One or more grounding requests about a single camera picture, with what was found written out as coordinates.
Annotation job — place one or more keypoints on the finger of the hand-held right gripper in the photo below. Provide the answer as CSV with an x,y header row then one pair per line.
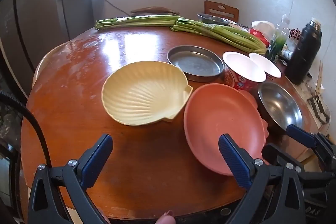
x,y
300,135
275,154

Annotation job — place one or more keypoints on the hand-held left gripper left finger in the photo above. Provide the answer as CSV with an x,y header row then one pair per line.
x,y
97,158

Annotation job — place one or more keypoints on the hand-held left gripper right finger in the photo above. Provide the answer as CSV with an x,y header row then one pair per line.
x,y
233,158

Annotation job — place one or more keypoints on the wide-rimmed steel bowl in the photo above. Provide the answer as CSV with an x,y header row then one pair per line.
x,y
278,106

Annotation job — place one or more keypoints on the pink shell-shaped plate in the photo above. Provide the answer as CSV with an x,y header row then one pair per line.
x,y
220,113

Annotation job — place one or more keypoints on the orange shell-shaped plate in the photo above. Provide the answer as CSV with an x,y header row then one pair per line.
x,y
255,102

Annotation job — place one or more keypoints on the small white paper bowl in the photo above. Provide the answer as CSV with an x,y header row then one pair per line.
x,y
266,65

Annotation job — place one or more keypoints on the yellow shell-shaped plate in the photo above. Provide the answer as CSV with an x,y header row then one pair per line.
x,y
141,92

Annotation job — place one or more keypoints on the large white paper bowl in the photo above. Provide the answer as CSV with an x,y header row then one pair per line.
x,y
244,66

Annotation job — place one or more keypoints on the round metal pan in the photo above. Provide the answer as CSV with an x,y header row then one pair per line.
x,y
195,64

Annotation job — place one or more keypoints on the person's left hand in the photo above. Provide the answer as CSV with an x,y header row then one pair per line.
x,y
165,220

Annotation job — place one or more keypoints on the black metal clip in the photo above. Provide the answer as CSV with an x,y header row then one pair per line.
x,y
319,108

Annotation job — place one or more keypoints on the wooden stick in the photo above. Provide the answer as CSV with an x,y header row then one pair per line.
x,y
319,77

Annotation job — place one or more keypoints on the black thermos flask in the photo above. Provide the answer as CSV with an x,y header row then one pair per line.
x,y
302,56

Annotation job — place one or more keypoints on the small white medicine bottle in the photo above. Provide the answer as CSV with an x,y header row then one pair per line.
x,y
286,54

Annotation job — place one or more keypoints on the green-labelled plastic bottle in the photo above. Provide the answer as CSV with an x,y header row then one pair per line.
x,y
278,43

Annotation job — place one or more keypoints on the red patterned pouch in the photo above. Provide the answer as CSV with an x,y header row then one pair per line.
x,y
294,33

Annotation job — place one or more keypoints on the red tissue packet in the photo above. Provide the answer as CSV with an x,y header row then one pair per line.
x,y
256,34

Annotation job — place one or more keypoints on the light wooden chair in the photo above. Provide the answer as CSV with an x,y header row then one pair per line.
x,y
42,61

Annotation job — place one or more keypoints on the white plastic bag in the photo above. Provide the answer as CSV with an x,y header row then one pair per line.
x,y
263,27

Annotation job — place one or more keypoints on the wrapped celery bunch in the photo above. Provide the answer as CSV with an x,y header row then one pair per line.
x,y
223,33

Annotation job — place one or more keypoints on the ceramic bowl with food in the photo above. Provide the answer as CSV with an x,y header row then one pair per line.
x,y
237,26

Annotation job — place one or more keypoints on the deep steel bowl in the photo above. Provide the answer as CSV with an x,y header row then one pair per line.
x,y
210,18

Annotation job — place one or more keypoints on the long celery bunch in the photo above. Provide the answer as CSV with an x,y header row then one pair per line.
x,y
136,22

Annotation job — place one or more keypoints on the wooden chair with cutout back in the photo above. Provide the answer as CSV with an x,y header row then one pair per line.
x,y
220,7

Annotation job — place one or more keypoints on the grey refrigerator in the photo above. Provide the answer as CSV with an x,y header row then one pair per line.
x,y
39,16

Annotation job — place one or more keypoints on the wooden chair with curved back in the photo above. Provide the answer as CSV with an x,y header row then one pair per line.
x,y
152,9

